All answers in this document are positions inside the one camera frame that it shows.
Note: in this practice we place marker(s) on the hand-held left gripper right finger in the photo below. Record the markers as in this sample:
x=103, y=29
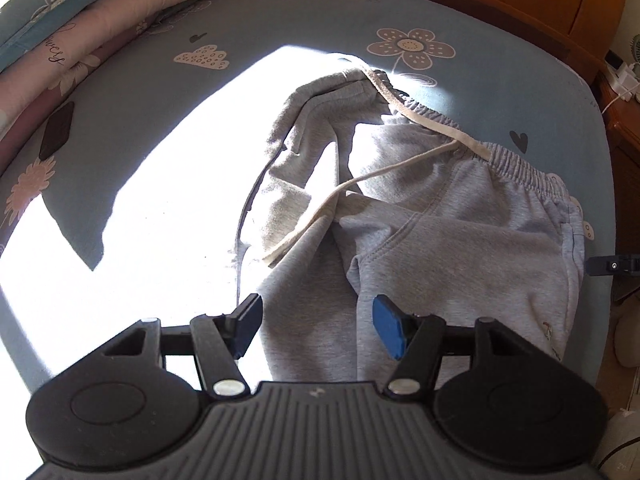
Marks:
x=390, y=327

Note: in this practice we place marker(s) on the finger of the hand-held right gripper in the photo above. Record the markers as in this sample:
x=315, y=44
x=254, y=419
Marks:
x=610, y=265

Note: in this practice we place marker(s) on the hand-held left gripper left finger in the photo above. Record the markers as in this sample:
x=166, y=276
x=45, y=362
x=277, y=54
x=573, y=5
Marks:
x=248, y=325

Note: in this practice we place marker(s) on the wooden nightstand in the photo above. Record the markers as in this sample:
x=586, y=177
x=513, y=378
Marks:
x=625, y=160

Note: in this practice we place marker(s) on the white power strip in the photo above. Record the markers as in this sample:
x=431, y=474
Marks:
x=622, y=77

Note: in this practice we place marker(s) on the small grey fan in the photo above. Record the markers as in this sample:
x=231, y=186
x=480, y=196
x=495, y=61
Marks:
x=634, y=45

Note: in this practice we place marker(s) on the pink floral folded quilt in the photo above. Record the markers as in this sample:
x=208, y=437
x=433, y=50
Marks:
x=65, y=45

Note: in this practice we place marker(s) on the blue floral pillow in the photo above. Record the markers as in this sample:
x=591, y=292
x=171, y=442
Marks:
x=30, y=0

